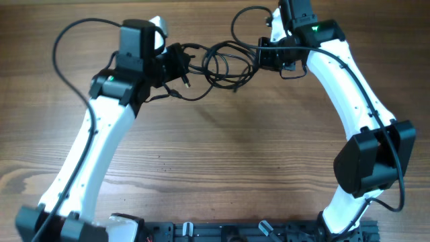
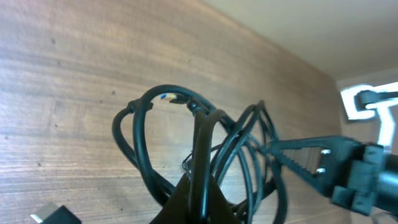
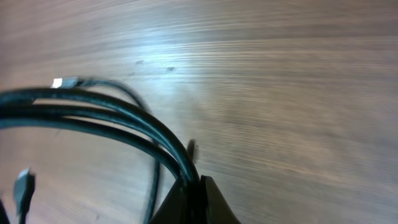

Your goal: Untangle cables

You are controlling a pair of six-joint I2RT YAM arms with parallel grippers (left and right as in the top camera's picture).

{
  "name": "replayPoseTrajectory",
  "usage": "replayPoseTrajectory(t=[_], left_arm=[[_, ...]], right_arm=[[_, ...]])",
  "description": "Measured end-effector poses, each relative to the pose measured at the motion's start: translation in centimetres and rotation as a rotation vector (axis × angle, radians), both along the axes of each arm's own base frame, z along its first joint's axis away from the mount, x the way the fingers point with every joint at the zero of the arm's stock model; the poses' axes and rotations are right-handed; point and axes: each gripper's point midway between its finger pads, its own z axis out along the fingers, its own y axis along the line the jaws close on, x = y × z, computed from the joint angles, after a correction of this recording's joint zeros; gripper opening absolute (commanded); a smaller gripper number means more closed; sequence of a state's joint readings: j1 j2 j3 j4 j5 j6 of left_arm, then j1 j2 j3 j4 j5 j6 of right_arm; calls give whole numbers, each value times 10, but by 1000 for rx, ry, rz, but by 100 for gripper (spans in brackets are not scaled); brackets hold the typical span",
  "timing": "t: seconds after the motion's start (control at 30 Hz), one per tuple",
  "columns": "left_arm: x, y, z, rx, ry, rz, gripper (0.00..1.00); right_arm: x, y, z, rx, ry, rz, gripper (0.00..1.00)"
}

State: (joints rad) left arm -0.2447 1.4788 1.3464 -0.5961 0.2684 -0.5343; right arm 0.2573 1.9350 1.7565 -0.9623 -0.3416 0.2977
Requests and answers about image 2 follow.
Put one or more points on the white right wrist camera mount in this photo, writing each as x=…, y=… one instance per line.
x=364, y=102

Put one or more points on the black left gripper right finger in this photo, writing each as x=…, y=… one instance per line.
x=219, y=211

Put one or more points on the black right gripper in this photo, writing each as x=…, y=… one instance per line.
x=356, y=179

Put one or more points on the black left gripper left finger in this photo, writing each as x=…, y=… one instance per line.
x=175, y=211

